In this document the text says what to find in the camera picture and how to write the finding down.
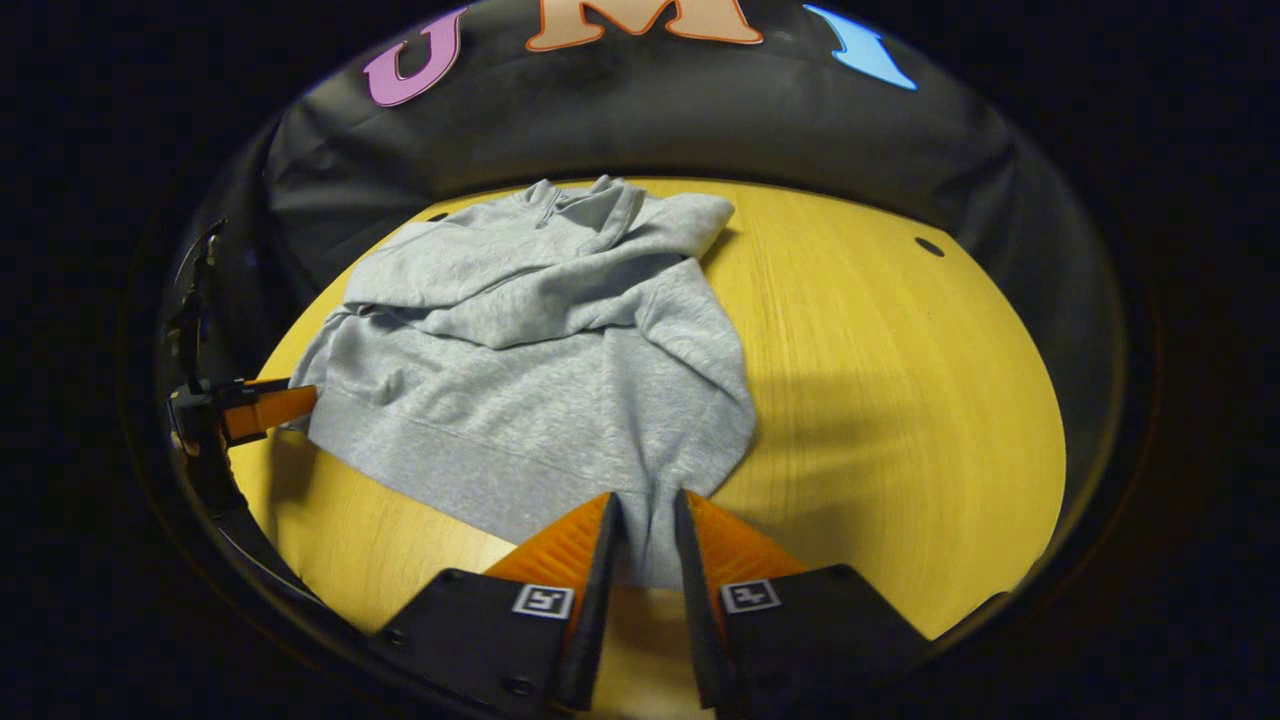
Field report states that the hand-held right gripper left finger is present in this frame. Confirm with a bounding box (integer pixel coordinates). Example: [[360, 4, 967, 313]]
[[368, 490, 629, 716]]

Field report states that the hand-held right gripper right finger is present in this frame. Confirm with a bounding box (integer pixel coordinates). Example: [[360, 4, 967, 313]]
[[672, 488, 931, 713]]

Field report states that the black backdrop cloth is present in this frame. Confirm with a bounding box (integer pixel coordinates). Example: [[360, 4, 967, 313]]
[[170, 0, 1131, 501]]

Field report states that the grey sweatshirt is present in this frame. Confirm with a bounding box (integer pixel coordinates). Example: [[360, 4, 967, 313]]
[[288, 175, 758, 591]]

